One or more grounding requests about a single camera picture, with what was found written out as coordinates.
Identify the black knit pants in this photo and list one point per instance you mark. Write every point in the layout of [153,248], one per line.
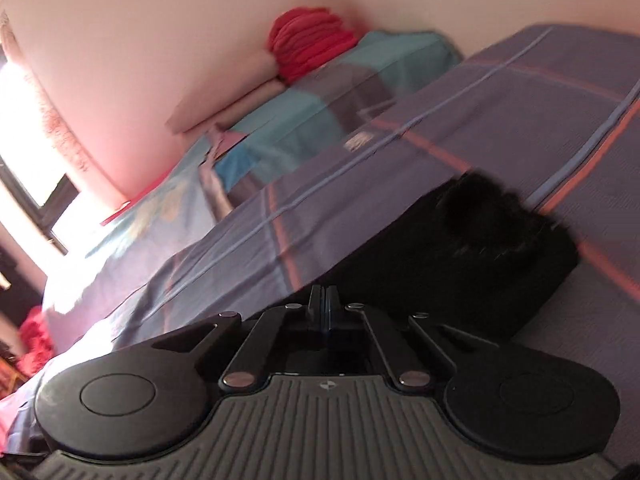
[468,254]

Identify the window frame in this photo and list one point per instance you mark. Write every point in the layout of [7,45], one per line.
[43,203]

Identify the teal plaid pillow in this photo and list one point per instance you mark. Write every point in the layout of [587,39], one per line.
[328,105]

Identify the pink red blanket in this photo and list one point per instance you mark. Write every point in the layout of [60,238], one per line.
[39,346]

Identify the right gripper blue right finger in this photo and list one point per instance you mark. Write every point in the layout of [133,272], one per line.
[401,364]

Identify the pink folded blanket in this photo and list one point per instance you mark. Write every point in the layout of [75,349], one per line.
[221,87]

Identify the purple plaid bed sheet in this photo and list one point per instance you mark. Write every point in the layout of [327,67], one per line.
[551,112]

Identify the red folded cloth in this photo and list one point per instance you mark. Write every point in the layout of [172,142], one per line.
[304,39]

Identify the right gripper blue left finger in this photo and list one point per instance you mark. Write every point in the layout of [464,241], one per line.
[250,366]

